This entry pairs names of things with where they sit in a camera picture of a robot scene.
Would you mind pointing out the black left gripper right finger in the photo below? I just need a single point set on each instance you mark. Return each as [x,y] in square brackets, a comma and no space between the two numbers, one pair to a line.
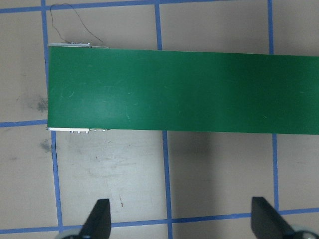
[267,223]

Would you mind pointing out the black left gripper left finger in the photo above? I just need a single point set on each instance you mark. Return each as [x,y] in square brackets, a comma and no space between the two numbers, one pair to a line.
[98,223]

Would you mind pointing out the green conveyor belt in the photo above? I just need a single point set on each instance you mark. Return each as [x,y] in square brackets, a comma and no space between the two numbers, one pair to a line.
[102,88]

